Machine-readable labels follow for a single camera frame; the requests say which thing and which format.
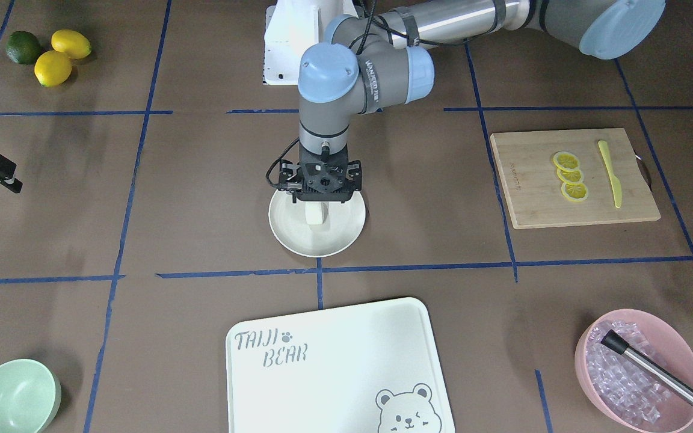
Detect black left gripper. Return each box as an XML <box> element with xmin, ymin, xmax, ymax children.
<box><xmin>279</xmin><ymin>147</ymin><xmax>363</xmax><ymax>204</ymax></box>

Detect cream round plate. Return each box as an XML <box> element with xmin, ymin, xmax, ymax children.
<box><xmin>268</xmin><ymin>191</ymin><xmax>368</xmax><ymax>257</ymax></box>

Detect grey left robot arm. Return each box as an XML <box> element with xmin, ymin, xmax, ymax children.
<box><xmin>268</xmin><ymin>1</ymin><xmax>666</xmax><ymax>203</ymax></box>

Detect white bear-print tray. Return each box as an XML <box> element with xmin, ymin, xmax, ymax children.
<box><xmin>226</xmin><ymin>298</ymin><xmax>455</xmax><ymax>432</ymax></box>

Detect yellow lemon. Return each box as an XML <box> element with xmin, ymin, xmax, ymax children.
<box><xmin>51</xmin><ymin>28</ymin><xmax>93</xmax><ymax>60</ymax></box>
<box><xmin>34</xmin><ymin>51</ymin><xmax>73</xmax><ymax>87</ymax></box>

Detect green lime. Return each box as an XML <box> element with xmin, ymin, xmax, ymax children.
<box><xmin>5</xmin><ymin>31</ymin><xmax>44</xmax><ymax>65</ymax></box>

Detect bamboo cutting board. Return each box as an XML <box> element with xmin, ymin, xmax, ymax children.
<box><xmin>490</xmin><ymin>128</ymin><xmax>662</xmax><ymax>229</ymax></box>

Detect green bowl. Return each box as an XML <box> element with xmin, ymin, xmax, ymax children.
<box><xmin>0</xmin><ymin>358</ymin><xmax>61</xmax><ymax>432</ymax></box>

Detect lemon slice far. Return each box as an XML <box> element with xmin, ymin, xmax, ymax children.
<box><xmin>552</xmin><ymin>151</ymin><xmax>580</xmax><ymax>172</ymax></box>

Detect lemon slice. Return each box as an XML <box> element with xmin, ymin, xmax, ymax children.
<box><xmin>560</xmin><ymin>183</ymin><xmax>589</xmax><ymax>203</ymax></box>
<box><xmin>552</xmin><ymin>151</ymin><xmax>580</xmax><ymax>172</ymax></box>
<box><xmin>556</xmin><ymin>168</ymin><xmax>585</xmax><ymax>185</ymax></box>

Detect lemon slice middle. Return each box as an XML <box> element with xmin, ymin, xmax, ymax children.
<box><xmin>556</xmin><ymin>168</ymin><xmax>585</xmax><ymax>185</ymax></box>

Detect lemon slice near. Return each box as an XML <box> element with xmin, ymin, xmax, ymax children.
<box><xmin>560</xmin><ymin>183</ymin><xmax>589</xmax><ymax>203</ymax></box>

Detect pink bowl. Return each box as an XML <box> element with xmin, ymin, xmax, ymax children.
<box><xmin>574</xmin><ymin>308</ymin><xmax>693</xmax><ymax>432</ymax></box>

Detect clear ice cubes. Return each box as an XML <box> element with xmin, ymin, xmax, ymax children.
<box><xmin>585</xmin><ymin>320</ymin><xmax>672</xmax><ymax>428</ymax></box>

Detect steel muddler black tip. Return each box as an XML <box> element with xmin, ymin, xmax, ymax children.
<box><xmin>600</xmin><ymin>331</ymin><xmax>693</xmax><ymax>406</ymax></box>

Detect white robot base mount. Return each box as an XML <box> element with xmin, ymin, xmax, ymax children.
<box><xmin>262</xmin><ymin>1</ymin><xmax>364</xmax><ymax>85</ymax></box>

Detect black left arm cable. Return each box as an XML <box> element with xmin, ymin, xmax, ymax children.
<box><xmin>265</xmin><ymin>0</ymin><xmax>473</xmax><ymax>188</ymax></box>

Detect metal cutting board handle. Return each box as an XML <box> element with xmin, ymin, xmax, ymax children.
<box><xmin>635</xmin><ymin>153</ymin><xmax>653</xmax><ymax>192</ymax></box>

